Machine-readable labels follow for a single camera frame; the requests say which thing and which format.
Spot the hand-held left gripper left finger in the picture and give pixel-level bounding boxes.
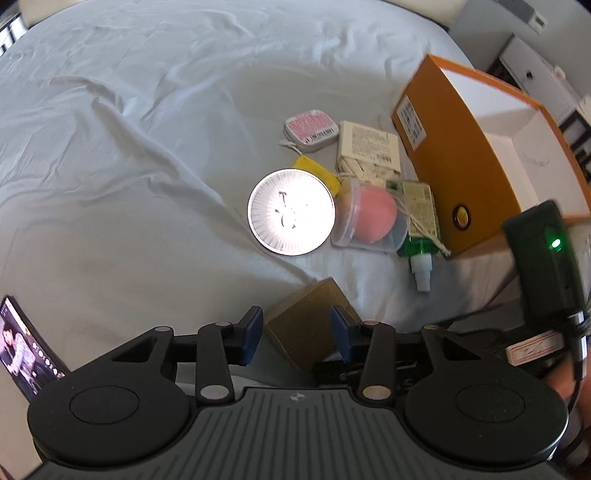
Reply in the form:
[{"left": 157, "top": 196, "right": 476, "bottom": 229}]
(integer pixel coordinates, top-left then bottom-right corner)
[{"left": 110, "top": 305, "right": 265, "bottom": 403}]

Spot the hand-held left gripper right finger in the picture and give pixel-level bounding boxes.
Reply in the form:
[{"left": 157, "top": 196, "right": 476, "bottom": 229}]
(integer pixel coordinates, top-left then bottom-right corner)
[{"left": 329, "top": 305, "right": 491, "bottom": 402}]

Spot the brown cardboard box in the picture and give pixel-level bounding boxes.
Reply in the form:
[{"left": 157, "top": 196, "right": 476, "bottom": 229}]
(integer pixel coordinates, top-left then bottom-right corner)
[{"left": 265, "top": 277, "right": 363, "bottom": 372}]

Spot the clear plastic container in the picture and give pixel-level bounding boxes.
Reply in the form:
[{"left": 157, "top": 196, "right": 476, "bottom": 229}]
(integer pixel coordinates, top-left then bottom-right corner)
[{"left": 330, "top": 178, "right": 411, "bottom": 253}]

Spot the pink makeup sponge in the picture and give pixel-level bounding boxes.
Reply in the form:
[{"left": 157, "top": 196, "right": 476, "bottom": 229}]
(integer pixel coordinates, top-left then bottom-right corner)
[{"left": 352, "top": 186, "right": 399, "bottom": 244}]

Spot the jar with silver lid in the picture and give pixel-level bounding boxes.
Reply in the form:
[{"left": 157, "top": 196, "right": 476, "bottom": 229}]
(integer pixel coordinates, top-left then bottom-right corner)
[{"left": 247, "top": 169, "right": 337, "bottom": 256}]

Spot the orange cardboard box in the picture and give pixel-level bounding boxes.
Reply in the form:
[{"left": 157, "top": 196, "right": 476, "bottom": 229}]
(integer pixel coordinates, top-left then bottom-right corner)
[{"left": 392, "top": 54, "right": 591, "bottom": 259}]

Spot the yellow plastic bottle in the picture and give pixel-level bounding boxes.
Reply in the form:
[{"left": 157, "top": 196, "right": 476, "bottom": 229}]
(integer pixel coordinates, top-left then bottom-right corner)
[{"left": 294, "top": 154, "right": 341, "bottom": 195}]

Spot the cream cloth drawstring pouch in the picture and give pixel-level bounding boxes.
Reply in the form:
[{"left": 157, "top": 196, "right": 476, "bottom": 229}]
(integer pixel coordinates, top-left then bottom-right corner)
[{"left": 334, "top": 120, "right": 402, "bottom": 181}]

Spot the green spray bottle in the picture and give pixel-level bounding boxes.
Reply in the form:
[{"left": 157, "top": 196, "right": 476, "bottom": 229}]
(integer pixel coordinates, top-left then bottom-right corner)
[{"left": 387, "top": 180, "right": 441, "bottom": 293}]

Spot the black rack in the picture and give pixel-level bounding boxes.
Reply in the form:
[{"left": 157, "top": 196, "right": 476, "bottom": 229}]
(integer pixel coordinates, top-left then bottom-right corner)
[{"left": 558, "top": 96, "right": 591, "bottom": 178}]

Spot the white cabinet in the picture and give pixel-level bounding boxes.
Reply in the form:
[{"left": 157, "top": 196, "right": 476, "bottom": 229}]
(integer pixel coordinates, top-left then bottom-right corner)
[{"left": 500, "top": 36, "right": 583, "bottom": 123}]

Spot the pink rectangular tin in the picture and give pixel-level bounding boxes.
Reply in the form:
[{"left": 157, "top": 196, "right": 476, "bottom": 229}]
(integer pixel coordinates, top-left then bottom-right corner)
[{"left": 284, "top": 109, "right": 340, "bottom": 145}]

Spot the smartphone with lit screen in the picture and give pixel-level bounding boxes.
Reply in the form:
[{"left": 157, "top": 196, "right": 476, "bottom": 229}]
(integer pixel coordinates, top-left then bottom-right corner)
[{"left": 0, "top": 295, "right": 71, "bottom": 402}]

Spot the white bed sheet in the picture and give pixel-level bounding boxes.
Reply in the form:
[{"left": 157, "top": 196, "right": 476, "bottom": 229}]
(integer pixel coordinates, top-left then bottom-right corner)
[{"left": 0, "top": 0, "right": 522, "bottom": 462}]

